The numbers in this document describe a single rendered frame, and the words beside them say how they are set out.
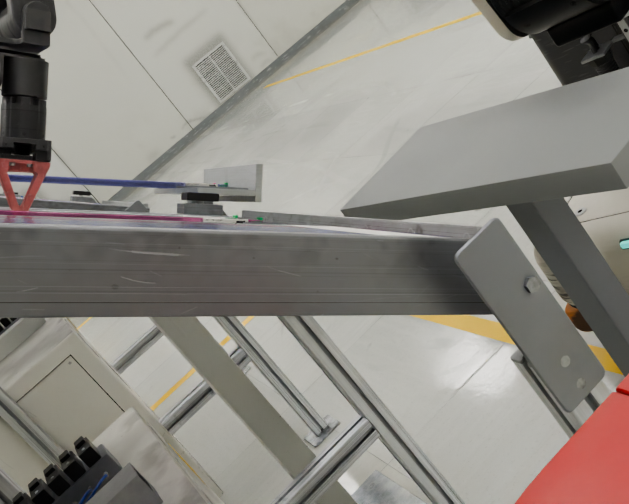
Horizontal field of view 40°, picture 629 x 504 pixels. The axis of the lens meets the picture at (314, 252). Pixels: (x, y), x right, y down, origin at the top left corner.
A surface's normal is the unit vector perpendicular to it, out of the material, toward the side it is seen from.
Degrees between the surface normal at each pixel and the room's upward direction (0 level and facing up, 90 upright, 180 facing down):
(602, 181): 90
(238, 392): 90
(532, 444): 0
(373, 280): 90
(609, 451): 0
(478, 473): 0
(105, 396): 90
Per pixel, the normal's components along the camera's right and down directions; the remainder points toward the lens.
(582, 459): -0.59, -0.75
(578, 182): -0.64, 0.66
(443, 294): 0.37, 0.07
